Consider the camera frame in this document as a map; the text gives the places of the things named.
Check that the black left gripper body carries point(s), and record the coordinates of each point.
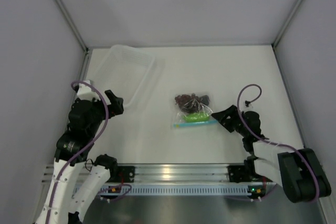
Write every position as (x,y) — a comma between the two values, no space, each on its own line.
(100,112)

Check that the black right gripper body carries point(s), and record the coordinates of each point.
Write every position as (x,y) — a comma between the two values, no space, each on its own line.
(240,129)

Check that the fake green vegetable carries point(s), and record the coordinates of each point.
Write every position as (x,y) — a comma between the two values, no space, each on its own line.
(196,117)

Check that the clear zip top bag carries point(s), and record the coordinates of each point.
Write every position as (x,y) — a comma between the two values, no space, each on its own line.
(178,121)

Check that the fake purple grape bunch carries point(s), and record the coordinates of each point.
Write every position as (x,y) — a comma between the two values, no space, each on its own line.
(191,103)

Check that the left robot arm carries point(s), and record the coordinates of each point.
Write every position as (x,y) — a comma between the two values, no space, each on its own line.
(63,204)

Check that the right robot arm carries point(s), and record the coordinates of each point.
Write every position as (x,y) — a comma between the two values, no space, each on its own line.
(298,172)

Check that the white perforated plastic basket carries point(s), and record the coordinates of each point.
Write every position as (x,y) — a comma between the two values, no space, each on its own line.
(124,70)

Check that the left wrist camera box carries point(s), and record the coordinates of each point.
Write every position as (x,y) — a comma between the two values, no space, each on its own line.
(86,93)

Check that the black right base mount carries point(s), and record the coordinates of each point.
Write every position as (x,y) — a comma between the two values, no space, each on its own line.
(239,174)

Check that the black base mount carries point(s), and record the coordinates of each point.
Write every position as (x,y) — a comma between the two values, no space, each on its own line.
(239,174)
(122,174)

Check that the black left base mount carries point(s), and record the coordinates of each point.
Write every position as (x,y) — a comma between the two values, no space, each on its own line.
(122,174)

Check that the aluminium mounting rail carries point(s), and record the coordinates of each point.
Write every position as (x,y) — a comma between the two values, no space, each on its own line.
(185,173)

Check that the slotted grey cable duct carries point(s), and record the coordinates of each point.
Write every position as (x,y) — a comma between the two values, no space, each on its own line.
(177,190)

